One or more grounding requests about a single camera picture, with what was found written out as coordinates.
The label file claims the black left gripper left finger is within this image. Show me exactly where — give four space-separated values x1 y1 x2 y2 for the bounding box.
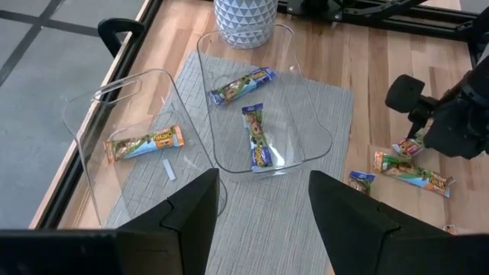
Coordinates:
0 167 222 275

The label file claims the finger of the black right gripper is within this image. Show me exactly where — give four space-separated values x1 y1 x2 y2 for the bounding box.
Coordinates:
406 108 435 139

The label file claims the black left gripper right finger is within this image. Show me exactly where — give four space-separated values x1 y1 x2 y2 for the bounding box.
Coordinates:
307 170 489 275

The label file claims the red wrapper granola bar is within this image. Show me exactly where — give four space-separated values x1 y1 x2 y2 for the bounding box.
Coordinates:
392 128 431 158

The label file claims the orange wrapper granola bar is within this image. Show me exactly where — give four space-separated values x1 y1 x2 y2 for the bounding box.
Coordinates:
373 151 456 199
442 224 467 235
103 125 186 163

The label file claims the blue wrapper granola bar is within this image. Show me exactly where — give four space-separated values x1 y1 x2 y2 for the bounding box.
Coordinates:
348 170 377 196
241 102 274 173
209 66 278 107

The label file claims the small white stick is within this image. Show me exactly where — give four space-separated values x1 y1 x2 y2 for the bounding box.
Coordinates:
162 158 177 182

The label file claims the grey woven placemat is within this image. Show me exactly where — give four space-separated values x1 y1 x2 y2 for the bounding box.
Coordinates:
105 51 355 275

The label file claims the clear plastic bin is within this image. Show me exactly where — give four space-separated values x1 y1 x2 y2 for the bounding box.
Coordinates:
62 68 229 230
196 23 333 177

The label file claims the grey triangle-pattern plant pot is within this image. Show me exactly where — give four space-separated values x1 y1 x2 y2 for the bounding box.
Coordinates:
212 0 279 50

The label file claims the black table clamp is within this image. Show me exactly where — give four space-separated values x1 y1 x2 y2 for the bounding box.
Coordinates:
97 18 146 58

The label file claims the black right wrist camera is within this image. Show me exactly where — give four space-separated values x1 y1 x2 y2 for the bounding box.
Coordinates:
384 74 439 115

